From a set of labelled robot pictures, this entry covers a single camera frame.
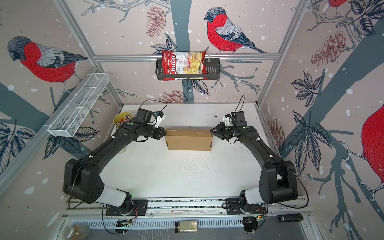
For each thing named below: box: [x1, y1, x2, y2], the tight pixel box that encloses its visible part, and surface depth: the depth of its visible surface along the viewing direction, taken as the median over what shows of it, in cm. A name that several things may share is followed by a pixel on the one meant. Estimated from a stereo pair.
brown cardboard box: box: [164, 127, 213, 151], surface depth 86 cm
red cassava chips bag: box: [162, 50, 208, 81], surface depth 90 cm
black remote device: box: [277, 213, 304, 223], surface depth 69 cm
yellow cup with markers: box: [113, 112, 132, 126], surface depth 98 cm
